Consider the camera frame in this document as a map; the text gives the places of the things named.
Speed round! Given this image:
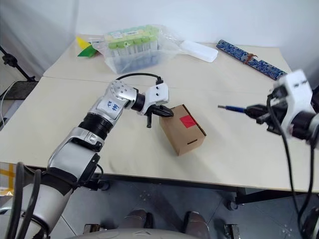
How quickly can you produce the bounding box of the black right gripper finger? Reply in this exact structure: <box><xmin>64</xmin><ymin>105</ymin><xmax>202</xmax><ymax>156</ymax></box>
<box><xmin>256</xmin><ymin>114</ymin><xmax>273</xmax><ymax>125</ymax></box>
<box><xmin>245</xmin><ymin>103</ymin><xmax>270</xmax><ymax>117</ymax></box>

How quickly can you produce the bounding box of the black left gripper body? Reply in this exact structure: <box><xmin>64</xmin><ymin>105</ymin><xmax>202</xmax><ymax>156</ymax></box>
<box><xmin>147</xmin><ymin>104</ymin><xmax>164</xmax><ymax>118</ymax></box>

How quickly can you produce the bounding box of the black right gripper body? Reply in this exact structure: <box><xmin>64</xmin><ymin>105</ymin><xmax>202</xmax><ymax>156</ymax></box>
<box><xmin>266</xmin><ymin>85</ymin><xmax>294</xmax><ymax>135</ymax></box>

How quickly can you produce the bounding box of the blue pen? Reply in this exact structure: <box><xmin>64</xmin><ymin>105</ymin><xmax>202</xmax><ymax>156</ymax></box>
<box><xmin>217</xmin><ymin>104</ymin><xmax>250</xmax><ymax>114</ymax></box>

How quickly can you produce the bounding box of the brown cardboard box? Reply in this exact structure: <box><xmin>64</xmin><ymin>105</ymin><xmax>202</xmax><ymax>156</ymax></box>
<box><xmin>159</xmin><ymin>104</ymin><xmax>207</xmax><ymax>157</ymax></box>

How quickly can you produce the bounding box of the long blue patterned box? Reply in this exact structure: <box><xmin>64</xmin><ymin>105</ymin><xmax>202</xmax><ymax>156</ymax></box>
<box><xmin>216</xmin><ymin>39</ymin><xmax>288</xmax><ymax>81</ymax></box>

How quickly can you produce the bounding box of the red tape square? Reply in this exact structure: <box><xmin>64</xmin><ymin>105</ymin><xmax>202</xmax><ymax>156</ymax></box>
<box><xmin>179</xmin><ymin>115</ymin><xmax>197</xmax><ymax>128</ymax></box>

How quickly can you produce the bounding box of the green-capped test tube rack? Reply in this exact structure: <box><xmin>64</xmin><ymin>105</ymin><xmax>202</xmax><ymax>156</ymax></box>
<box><xmin>104</xmin><ymin>24</ymin><xmax>160</xmax><ymax>73</ymax></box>

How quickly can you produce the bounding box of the clear plastic bag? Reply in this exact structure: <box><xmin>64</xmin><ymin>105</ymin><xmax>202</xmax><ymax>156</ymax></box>
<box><xmin>93</xmin><ymin>23</ymin><xmax>187</xmax><ymax>75</ymax></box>

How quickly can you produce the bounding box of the white plastic tray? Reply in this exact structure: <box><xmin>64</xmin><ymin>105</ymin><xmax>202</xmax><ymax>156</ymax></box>
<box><xmin>180</xmin><ymin>39</ymin><xmax>219</xmax><ymax>63</ymax></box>

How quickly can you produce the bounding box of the green paper wedge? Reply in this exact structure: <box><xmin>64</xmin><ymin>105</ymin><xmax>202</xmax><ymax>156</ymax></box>
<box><xmin>77</xmin><ymin>45</ymin><xmax>98</xmax><ymax>58</ymax></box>

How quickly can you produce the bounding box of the black table caster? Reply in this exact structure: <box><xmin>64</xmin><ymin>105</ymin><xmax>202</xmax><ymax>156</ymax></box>
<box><xmin>225</xmin><ymin>198</ymin><xmax>239</xmax><ymax>212</ymax></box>

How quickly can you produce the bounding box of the dark brown rounded shape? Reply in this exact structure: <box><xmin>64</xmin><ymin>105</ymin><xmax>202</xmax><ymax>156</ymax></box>
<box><xmin>123</xmin><ymin>209</ymin><xmax>154</xmax><ymax>229</ymax></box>
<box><xmin>183</xmin><ymin>211</ymin><xmax>209</xmax><ymax>239</ymax></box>

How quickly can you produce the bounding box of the yellow paper wedge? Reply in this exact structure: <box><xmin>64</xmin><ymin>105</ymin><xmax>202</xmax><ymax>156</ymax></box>
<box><xmin>75</xmin><ymin>35</ymin><xmax>92</xmax><ymax>49</ymax></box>

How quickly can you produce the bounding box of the grey robot torso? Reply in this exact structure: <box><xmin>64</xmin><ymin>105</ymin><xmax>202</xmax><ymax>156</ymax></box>
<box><xmin>71</xmin><ymin>228</ymin><xmax>175</xmax><ymax>239</ymax></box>

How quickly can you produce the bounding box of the black equipment platform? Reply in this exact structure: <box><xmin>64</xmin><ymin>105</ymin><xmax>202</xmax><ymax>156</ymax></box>
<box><xmin>1</xmin><ymin>80</ymin><xmax>38</xmax><ymax>101</ymax></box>

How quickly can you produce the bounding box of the black tripod stand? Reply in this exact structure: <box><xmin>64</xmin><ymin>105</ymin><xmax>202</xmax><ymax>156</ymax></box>
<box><xmin>0</xmin><ymin>44</ymin><xmax>38</xmax><ymax>83</ymax></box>

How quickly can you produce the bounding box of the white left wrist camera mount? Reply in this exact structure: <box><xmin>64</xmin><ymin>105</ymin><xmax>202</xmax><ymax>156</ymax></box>
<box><xmin>140</xmin><ymin>83</ymin><xmax>170</xmax><ymax>117</ymax></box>

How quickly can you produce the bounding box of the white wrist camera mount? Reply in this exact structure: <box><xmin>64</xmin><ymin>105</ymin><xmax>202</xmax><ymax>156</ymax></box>
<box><xmin>140</xmin><ymin>83</ymin><xmax>170</xmax><ymax>117</ymax></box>
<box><xmin>273</xmin><ymin>69</ymin><xmax>315</xmax><ymax>136</ymax></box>

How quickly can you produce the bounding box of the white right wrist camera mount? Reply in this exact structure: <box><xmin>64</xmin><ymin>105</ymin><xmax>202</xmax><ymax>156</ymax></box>
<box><xmin>273</xmin><ymin>69</ymin><xmax>315</xmax><ymax>136</ymax></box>

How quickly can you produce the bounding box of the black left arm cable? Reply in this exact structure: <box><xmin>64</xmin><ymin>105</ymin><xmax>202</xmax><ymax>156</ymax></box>
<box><xmin>115</xmin><ymin>72</ymin><xmax>164</xmax><ymax>87</ymax></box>

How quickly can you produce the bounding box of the dark metal foot bracket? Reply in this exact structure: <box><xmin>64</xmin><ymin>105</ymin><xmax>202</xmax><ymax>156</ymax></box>
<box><xmin>83</xmin><ymin>224</ymin><xmax>106</xmax><ymax>235</ymax></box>
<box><xmin>223</xmin><ymin>224</ymin><xmax>240</xmax><ymax>238</ymax></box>

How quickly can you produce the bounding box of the black shoulder cable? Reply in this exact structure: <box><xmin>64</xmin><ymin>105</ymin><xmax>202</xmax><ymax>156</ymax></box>
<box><xmin>9</xmin><ymin>161</ymin><xmax>26</xmax><ymax>239</ymax></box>
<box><xmin>21</xmin><ymin>168</ymin><xmax>42</xmax><ymax>239</ymax></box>

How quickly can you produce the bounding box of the white floor cable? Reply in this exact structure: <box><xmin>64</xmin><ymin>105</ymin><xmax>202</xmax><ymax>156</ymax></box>
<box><xmin>0</xmin><ymin>81</ymin><xmax>16</xmax><ymax>128</ymax></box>

